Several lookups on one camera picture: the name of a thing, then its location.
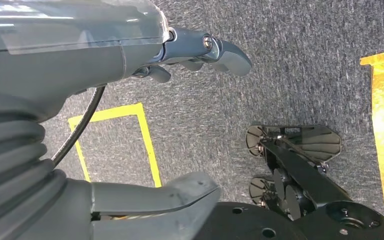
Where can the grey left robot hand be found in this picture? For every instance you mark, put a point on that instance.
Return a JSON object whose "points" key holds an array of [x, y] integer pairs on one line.
{"points": [[62, 59]]}

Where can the pale yellow tape rectangle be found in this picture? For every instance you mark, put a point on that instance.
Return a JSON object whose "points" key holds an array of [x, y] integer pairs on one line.
{"points": [[147, 142]]}

